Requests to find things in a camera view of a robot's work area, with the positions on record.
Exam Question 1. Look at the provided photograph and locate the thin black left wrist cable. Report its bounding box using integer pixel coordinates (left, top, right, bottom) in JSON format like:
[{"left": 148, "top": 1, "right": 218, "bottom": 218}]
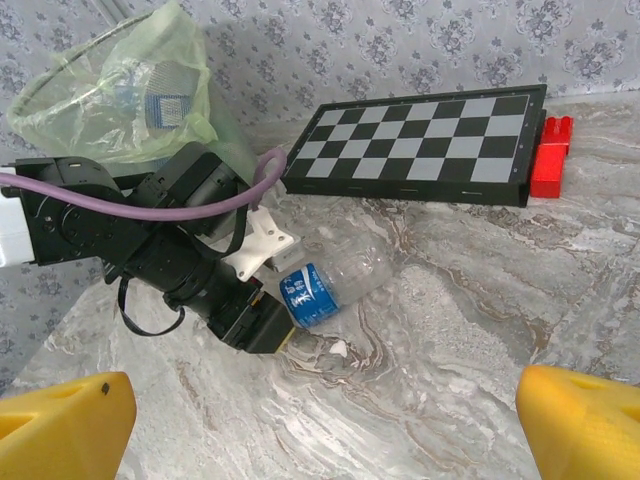
[{"left": 117, "top": 207, "right": 252, "bottom": 337}]

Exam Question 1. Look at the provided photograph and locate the green plastic bin liner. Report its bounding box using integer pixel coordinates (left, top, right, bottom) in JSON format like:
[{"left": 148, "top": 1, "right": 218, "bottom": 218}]
[{"left": 7, "top": 0, "right": 220, "bottom": 164}]

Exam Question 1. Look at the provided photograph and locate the green trash bin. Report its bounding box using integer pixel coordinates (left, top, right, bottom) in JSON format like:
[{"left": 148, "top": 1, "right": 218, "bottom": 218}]
[{"left": 7, "top": 0, "right": 257, "bottom": 201}]

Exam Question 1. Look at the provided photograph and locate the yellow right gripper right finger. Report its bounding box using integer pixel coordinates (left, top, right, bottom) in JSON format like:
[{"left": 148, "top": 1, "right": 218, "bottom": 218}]
[{"left": 514, "top": 363, "right": 640, "bottom": 480}]

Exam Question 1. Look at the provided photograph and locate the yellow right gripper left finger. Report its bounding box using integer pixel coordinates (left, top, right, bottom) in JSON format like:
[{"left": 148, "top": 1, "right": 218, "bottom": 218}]
[{"left": 0, "top": 370, "right": 139, "bottom": 480}]

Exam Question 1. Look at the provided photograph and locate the aluminium frame post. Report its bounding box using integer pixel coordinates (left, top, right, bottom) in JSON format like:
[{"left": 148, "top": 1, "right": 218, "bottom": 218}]
[{"left": 94, "top": 0, "right": 134, "bottom": 24}]

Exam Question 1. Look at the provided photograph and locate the black grey folding chessboard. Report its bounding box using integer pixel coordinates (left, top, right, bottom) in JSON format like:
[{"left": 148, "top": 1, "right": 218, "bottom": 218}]
[{"left": 279, "top": 84, "right": 548, "bottom": 209}]

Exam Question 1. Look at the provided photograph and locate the ribbed clear bottle blue label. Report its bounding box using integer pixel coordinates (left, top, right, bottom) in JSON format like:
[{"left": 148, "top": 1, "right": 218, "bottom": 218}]
[{"left": 278, "top": 233, "right": 395, "bottom": 330}]

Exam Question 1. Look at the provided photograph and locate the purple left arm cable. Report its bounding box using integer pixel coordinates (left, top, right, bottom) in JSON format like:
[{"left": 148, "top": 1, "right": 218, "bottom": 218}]
[{"left": 0, "top": 147, "right": 289, "bottom": 221}]

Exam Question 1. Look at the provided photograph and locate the red toy block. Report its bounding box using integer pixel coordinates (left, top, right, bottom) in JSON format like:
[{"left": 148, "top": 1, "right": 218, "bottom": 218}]
[
  {"left": 529, "top": 143, "right": 571, "bottom": 200},
  {"left": 543, "top": 115, "right": 575, "bottom": 147}
]

